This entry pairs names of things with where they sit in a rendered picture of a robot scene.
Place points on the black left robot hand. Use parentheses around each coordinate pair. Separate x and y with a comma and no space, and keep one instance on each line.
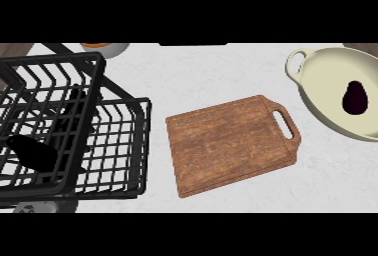
(38,155)

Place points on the brown wooden cutting board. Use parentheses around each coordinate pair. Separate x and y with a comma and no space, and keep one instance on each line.
(227,143)

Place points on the dark purple eggplant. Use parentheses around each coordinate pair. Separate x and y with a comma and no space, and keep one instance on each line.
(355,100)

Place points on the white bowl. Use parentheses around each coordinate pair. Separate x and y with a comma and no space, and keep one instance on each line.
(115,50)

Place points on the orange food in bowl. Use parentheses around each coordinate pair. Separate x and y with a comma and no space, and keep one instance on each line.
(97,44)

